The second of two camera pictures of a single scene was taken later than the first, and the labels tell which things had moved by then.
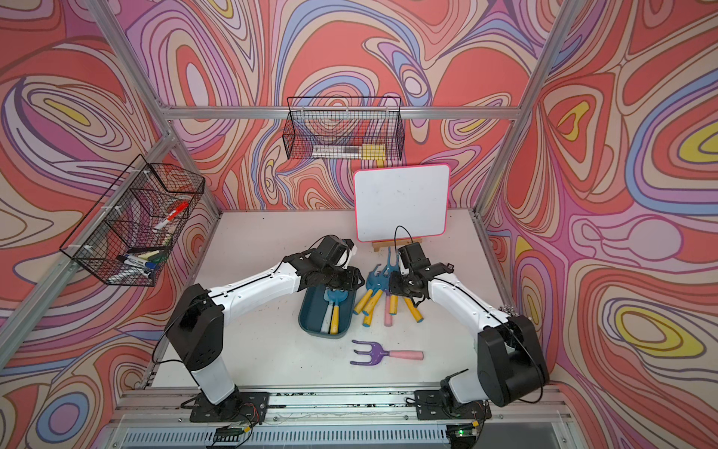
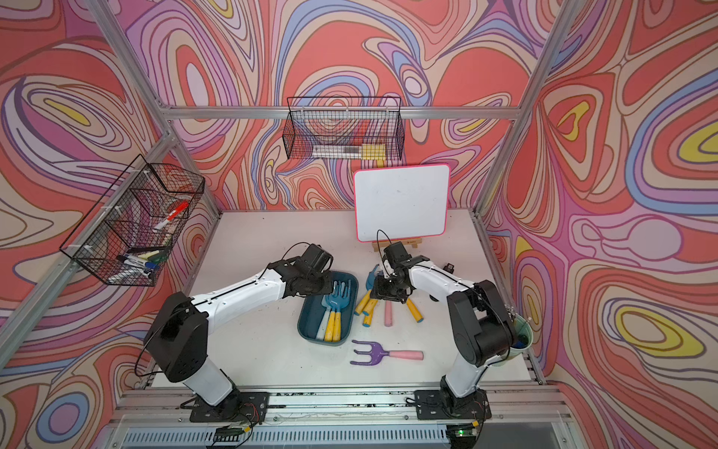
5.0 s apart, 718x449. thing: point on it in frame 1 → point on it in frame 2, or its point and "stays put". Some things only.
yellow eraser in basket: (374, 152) stays put
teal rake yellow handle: (374, 281) → (339, 300)
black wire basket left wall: (129, 235) stays put
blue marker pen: (136, 261) stays put
